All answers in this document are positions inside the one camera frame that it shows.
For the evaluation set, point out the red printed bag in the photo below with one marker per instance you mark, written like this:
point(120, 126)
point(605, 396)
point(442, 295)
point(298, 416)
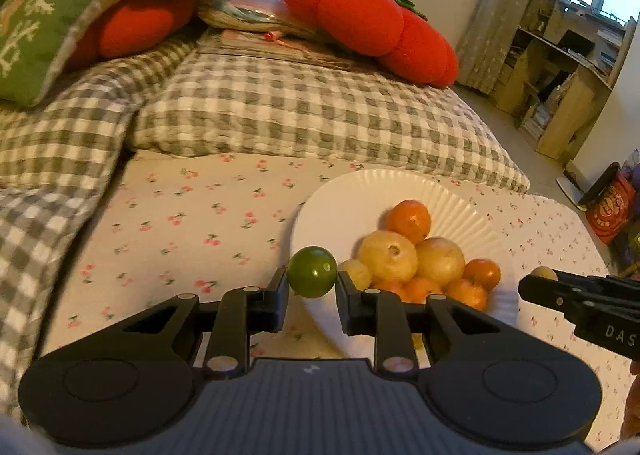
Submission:
point(610, 210)

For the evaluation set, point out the white slipper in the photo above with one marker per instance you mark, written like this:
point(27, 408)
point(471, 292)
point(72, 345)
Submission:
point(570, 187)

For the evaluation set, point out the large orange tangerine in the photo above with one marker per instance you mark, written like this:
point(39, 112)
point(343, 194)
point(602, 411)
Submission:
point(407, 220)

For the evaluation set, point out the golden yellow apple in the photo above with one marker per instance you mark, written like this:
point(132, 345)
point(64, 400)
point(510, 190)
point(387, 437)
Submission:
point(440, 260)

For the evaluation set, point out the large red tomato plush pillow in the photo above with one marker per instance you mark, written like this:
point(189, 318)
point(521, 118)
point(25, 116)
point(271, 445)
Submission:
point(360, 15)

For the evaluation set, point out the folded striped cloth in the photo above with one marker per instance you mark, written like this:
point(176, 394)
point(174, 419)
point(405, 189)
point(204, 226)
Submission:
point(280, 50)

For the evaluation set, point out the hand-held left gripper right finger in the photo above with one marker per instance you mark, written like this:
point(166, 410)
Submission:
point(350, 305)

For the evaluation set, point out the green lime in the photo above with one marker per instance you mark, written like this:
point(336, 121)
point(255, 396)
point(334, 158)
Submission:
point(312, 271)

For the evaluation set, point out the pale yellow apple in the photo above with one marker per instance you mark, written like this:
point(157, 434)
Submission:
point(387, 257)

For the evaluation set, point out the green snowflake cushion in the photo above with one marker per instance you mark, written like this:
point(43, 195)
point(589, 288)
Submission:
point(45, 20)

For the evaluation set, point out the person's right hand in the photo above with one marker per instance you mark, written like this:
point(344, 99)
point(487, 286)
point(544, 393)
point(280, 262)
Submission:
point(632, 405)

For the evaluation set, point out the small orange tangerine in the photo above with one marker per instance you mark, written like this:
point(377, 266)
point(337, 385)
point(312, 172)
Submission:
point(482, 272)
point(422, 289)
point(390, 289)
point(467, 294)

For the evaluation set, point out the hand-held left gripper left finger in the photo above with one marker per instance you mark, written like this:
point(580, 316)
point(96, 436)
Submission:
point(276, 297)

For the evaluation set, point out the wooden bookshelf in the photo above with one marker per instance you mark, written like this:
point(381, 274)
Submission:
point(575, 105)

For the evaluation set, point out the grey gingham blanket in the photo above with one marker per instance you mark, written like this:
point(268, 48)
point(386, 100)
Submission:
point(50, 160)

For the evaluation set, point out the small red tomato plush pillow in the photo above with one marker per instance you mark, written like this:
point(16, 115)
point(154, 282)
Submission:
point(135, 25)

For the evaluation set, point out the small pale yellow fruit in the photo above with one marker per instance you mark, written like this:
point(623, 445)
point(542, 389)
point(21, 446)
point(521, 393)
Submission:
point(356, 274)

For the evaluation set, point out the cherry print bed sheet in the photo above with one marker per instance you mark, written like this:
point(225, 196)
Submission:
point(175, 215)

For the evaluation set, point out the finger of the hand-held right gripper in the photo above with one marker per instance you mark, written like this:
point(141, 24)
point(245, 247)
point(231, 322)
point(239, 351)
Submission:
point(550, 295)
point(595, 279)

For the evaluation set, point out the pale patterned curtain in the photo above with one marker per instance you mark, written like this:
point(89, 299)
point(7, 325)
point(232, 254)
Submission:
point(505, 10)

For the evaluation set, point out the white ribbed plate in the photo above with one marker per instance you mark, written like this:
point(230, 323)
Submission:
point(350, 205)

